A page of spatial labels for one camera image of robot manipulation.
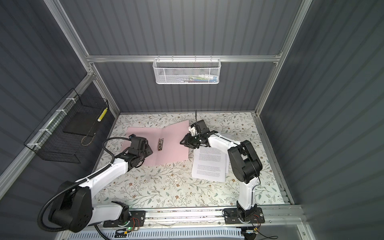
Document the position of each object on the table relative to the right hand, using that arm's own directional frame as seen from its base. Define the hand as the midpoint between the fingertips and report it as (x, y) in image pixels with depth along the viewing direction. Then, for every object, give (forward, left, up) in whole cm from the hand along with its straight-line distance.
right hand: (183, 144), depth 91 cm
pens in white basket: (+34, -11, +24) cm, 43 cm away
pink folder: (+7, +13, -8) cm, 16 cm away
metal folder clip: (+6, +17, -9) cm, 20 cm away
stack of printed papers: (-8, -17, -10) cm, 21 cm away
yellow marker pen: (+7, +43, +20) cm, 48 cm away
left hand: (-3, +22, +1) cm, 22 cm away
